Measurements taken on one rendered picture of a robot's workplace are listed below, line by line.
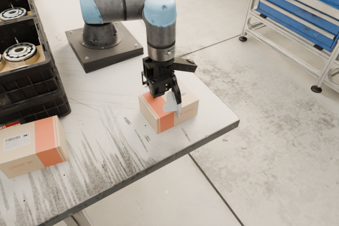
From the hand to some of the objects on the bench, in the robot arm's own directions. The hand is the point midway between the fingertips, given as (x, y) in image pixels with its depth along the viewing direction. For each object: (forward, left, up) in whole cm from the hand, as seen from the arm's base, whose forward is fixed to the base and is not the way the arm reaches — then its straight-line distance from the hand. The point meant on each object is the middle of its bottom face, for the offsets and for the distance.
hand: (168, 102), depth 85 cm
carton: (+41, -7, -8) cm, 43 cm away
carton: (0, 0, -5) cm, 5 cm away
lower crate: (+46, -32, -9) cm, 57 cm away
